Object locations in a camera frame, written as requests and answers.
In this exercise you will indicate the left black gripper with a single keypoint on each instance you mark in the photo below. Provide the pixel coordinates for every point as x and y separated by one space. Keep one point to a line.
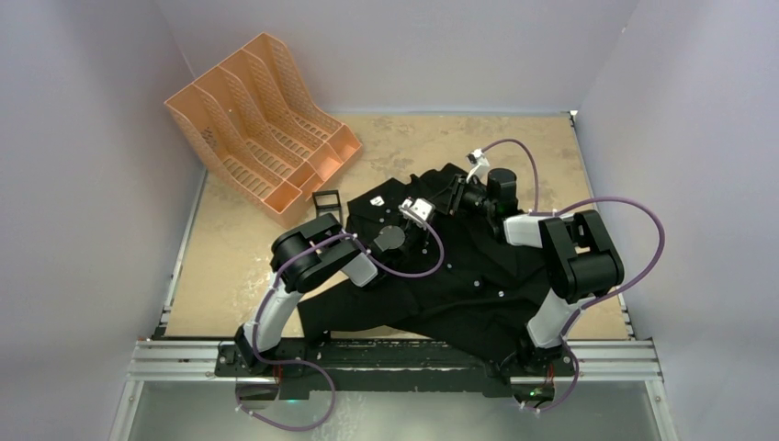
422 239

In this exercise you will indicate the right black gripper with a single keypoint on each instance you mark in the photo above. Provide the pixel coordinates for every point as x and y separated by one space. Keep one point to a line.
444 201

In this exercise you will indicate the black button shirt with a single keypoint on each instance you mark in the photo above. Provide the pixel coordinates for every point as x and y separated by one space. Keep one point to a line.
478 297

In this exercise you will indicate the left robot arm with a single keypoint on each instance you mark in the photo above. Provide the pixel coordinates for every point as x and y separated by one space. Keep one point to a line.
306 257

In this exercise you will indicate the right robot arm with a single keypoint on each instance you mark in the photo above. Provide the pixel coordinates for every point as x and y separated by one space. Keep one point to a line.
581 260

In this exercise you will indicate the orange plastic file organizer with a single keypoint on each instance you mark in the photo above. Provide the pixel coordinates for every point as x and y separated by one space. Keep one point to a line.
252 122

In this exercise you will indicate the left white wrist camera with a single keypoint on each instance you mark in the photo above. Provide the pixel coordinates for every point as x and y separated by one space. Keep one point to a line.
417 210

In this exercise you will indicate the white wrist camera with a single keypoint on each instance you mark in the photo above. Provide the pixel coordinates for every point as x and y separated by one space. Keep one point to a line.
417 210
480 165

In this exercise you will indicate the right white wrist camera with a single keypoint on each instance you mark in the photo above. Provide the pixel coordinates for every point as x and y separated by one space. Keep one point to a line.
480 165

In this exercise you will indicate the small black rectangular frame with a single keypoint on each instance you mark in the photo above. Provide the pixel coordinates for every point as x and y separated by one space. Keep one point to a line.
328 202

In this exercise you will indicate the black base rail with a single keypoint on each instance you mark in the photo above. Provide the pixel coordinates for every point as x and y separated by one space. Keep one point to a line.
382 365

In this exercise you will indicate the aluminium frame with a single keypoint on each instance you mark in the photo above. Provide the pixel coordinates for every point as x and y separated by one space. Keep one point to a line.
191 360

